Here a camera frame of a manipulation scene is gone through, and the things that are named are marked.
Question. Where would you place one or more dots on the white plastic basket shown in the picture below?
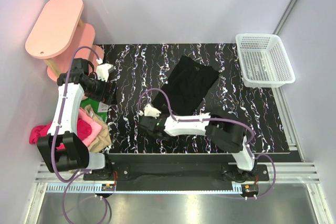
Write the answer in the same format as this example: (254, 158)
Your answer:
(263, 60)

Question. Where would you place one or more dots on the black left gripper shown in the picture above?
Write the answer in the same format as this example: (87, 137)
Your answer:
(108, 97)

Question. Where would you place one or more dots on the green plastic folder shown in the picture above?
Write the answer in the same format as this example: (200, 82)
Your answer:
(100, 109)

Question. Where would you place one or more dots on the light pink t shirt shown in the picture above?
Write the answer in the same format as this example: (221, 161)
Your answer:
(95, 127)

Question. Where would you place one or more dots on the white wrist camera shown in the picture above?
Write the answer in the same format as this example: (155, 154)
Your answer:
(103, 70)
(150, 111)

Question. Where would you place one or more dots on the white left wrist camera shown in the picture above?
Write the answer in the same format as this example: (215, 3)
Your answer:
(103, 70)

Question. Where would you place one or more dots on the pink three-tier shelf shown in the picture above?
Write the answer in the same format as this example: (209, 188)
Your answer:
(58, 33)

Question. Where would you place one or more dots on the beige t shirt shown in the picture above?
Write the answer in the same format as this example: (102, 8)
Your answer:
(103, 139)

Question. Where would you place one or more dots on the black t shirt flower print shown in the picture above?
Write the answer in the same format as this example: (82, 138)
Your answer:
(187, 85)

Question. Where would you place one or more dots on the magenta red t shirt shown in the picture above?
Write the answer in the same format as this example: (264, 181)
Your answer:
(39, 134)

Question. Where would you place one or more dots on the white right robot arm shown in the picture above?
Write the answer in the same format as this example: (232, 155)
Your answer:
(227, 134)

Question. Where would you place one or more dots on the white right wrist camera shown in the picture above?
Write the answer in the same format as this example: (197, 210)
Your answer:
(150, 111)

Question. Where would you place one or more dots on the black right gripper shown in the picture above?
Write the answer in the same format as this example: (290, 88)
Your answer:
(158, 117)

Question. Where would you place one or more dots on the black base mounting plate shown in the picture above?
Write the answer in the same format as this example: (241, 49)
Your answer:
(161, 177)

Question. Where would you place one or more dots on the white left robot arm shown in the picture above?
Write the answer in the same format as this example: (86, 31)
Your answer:
(61, 149)

